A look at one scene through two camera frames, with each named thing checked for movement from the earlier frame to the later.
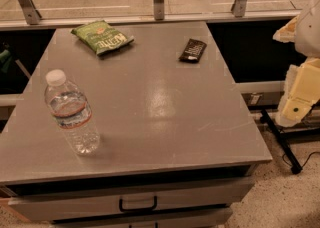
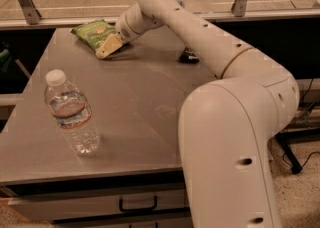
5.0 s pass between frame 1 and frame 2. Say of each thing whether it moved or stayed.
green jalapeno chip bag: stayed
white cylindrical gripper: moved
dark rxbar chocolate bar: stayed
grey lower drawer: stayed
